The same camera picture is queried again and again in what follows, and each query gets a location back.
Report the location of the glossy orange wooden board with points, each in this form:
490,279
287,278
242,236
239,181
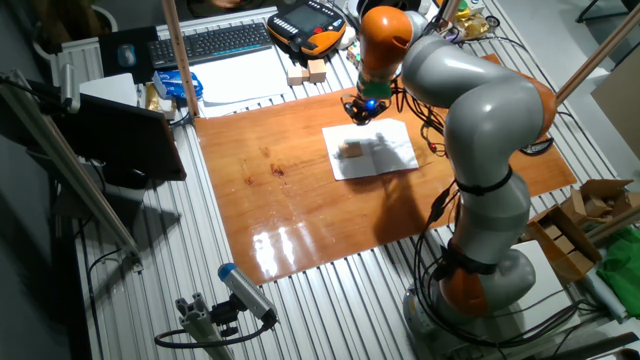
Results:
280,220

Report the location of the silver webcam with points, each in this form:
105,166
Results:
70,87

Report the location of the brown cardboard panel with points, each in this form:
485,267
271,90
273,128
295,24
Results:
622,105

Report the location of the slanted aluminium beam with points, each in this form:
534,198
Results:
75,170

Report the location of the wooden upright pole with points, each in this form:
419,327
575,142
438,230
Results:
179,55

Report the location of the grey computer mouse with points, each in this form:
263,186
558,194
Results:
126,55

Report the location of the white paper sheet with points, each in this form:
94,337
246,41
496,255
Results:
390,150

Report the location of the stack of white paper sheets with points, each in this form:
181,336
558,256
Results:
240,80

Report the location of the white flat box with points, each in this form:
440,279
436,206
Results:
107,89

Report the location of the blue tissue pack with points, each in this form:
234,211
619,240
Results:
175,84

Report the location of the gold foil packet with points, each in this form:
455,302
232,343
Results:
152,100

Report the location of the grey rolled sheet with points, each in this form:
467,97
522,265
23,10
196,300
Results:
602,295

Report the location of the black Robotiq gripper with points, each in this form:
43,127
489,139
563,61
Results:
367,104

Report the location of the black computer keyboard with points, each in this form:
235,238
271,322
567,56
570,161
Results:
210,45

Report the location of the orange black teach pendant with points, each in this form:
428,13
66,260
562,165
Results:
305,25

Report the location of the white round object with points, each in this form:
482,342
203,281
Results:
346,39

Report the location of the black flat monitor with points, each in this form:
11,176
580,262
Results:
120,135

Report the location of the wooden slat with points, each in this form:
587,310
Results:
615,225

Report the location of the long slanted wooden pole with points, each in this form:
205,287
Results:
605,47

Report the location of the grey camera with blue tip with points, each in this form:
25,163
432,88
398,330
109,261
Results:
247,292

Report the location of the cardboard box with wooden blocks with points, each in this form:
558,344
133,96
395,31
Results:
570,250

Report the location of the small black white wheel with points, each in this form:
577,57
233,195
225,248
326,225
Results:
493,21

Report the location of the black mouse pad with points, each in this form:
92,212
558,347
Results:
112,65

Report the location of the colourful Rubik's cube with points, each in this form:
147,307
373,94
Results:
353,54

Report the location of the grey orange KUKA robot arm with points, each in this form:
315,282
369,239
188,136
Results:
490,120

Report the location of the aluminium profile camera mount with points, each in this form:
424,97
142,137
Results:
200,325

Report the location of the open cardboard box with flaps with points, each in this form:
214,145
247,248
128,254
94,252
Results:
597,205

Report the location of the large light wooden block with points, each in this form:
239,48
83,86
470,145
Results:
317,70

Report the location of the person's bare hand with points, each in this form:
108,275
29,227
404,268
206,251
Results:
227,3

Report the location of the small light wooden block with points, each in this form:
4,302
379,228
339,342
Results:
296,76

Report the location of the white flat panel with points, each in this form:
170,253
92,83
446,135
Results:
550,295

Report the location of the silver upright post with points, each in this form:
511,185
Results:
450,9

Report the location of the green cloth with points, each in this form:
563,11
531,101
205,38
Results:
622,277

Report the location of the tiny wooden block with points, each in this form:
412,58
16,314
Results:
351,150

